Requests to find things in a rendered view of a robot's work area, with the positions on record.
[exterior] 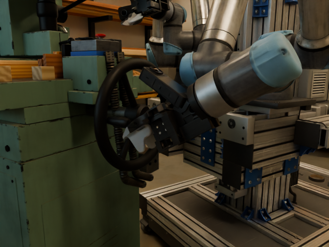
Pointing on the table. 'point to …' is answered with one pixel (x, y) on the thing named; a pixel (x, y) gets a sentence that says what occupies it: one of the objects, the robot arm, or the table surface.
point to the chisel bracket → (43, 42)
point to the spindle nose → (47, 14)
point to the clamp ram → (66, 49)
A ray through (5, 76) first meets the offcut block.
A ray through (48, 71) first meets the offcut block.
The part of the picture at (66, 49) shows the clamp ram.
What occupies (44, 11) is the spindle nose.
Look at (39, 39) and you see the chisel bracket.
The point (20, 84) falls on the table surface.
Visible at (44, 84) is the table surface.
